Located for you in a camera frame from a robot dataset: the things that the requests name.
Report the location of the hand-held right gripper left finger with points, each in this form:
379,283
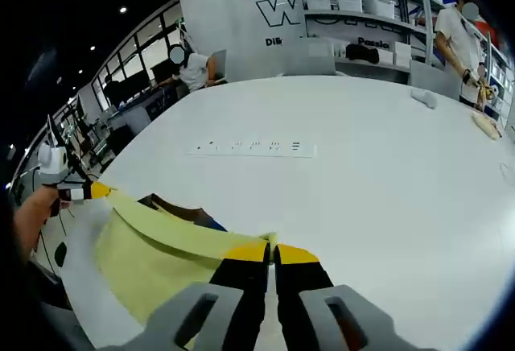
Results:
237,294

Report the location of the grey chair back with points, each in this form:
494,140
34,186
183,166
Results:
434,81
310,57

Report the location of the yellow garment with blue sleeve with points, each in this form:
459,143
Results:
141,262

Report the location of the black bag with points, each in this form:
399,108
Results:
362,53

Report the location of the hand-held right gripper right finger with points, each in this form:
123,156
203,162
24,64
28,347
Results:
301,294

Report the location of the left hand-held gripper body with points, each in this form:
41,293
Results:
52,163

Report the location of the black oval table fitting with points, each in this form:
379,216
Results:
61,254

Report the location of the row of white storage bins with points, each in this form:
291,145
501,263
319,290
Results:
346,1

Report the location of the grey laptop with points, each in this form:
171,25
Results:
219,65

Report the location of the white table socket panel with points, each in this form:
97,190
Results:
225,151

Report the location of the beige folded cloth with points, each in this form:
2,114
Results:
487,125

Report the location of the white crumpled cloth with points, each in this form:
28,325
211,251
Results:
424,98

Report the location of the black computer monitor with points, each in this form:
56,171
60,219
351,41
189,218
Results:
165,73
134,83

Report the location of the grey metal shelving unit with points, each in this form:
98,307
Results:
362,16

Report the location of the white cardboard box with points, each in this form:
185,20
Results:
402,53

